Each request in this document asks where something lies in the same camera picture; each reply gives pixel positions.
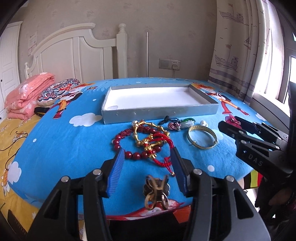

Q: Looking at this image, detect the red braided cord bracelet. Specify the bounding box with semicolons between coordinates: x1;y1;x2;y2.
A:
144;131;176;176

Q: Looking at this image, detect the red flower hair clip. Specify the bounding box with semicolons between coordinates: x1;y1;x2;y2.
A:
225;114;242;129

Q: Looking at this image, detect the black flower brooch gold clip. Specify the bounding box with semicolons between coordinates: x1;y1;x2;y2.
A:
143;175;170;210

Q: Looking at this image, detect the white pearl earring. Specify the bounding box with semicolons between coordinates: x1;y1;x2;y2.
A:
200;120;208;127

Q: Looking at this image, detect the gold bangle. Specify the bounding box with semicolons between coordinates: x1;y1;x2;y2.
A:
187;125;218;150

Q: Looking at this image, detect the pale jade pendant pink knot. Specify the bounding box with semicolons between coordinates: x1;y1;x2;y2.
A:
168;120;194;131

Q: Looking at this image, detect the green pendant black cord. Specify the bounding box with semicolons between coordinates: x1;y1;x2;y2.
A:
157;115;197;127

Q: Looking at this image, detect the gold bamboo link bracelet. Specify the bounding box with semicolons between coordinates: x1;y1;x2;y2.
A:
131;119;171;151

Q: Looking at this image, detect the grey shallow tray box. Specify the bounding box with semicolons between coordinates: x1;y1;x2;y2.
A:
101;83;219;125

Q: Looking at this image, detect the blue cartoon tablecloth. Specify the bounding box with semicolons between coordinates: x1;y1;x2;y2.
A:
10;77;270;220

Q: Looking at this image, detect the ship print curtain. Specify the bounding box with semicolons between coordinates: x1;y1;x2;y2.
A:
208;0;285;103

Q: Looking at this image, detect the patterned round cushion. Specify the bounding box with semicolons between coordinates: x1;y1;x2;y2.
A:
37;78;80;106

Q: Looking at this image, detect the yellow floral bed sheet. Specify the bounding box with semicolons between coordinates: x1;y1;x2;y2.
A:
0;114;86;241

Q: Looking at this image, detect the pink folded blanket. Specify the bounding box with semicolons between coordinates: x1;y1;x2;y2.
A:
4;72;55;120

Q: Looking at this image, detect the silver metal pole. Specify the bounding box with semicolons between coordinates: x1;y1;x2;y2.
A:
145;32;149;77

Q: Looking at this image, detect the white bed headboard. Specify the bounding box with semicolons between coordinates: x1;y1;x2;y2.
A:
25;23;127;83

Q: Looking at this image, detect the white wardrobe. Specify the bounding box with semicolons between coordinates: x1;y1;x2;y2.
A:
0;21;23;122

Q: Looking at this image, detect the black strap item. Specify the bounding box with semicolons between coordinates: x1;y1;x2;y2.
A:
34;106;50;118

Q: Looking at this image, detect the wall socket with plug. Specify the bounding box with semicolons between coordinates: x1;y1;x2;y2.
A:
159;58;181;71

